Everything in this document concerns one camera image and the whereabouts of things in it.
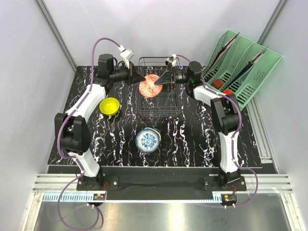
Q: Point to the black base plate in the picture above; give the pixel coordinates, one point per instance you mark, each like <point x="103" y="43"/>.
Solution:
<point x="160" y="183"/>

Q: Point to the black folder in organizer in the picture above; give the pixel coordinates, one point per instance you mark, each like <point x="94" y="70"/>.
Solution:
<point x="222" y="52"/>

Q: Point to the green file organizer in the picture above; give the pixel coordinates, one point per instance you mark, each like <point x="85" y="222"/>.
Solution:
<point x="241" y="65"/>

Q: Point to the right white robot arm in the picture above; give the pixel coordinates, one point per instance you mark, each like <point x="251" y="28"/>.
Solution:
<point x="225" y="115"/>

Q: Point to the brown block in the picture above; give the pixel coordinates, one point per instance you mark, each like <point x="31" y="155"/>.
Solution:
<point x="218" y="83"/>

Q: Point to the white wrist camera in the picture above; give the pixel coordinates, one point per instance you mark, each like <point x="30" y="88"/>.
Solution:
<point x="125" y="53"/>
<point x="172" y="60"/>

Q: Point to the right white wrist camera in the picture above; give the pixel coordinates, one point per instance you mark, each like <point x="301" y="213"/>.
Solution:
<point x="172" y="60"/>

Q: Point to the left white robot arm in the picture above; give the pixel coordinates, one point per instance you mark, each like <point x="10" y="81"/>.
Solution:
<point x="71" y="130"/>

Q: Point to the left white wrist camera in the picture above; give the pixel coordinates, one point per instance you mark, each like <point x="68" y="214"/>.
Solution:
<point x="125" y="53"/>

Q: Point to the yellow green bowl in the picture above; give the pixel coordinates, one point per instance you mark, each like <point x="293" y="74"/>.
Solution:
<point x="109" y="106"/>

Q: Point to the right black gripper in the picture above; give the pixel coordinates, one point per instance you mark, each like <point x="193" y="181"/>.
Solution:
<point x="165" y="78"/>

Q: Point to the red block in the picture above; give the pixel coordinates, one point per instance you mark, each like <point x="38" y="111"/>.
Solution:
<point x="228" y="92"/>

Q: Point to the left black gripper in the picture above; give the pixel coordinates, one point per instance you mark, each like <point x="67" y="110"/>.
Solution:
<point x="134" y="77"/>

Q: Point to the red patterned bowl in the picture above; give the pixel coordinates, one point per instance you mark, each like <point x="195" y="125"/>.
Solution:
<point x="147" y="88"/>

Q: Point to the blue white patterned bowl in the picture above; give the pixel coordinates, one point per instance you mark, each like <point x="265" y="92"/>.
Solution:
<point x="148" y="140"/>

